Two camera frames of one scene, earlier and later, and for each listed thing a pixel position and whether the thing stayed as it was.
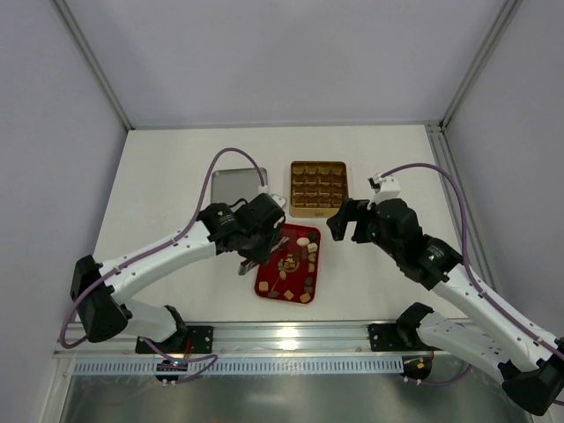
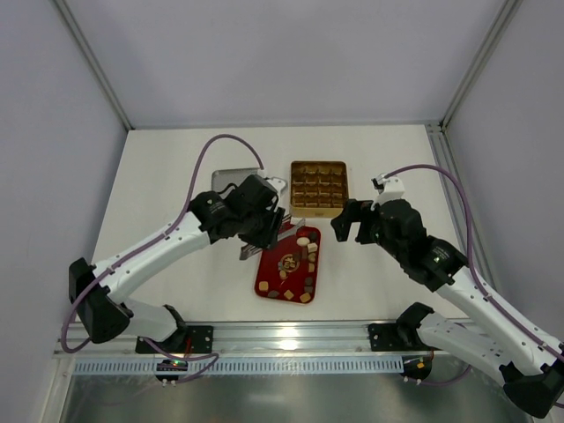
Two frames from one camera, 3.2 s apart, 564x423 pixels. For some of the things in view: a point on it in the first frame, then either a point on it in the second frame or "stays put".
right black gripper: [358, 221] stays put
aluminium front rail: [260, 349] stays put
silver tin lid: [229, 185] stays put
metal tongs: [248, 264] → [288, 226]
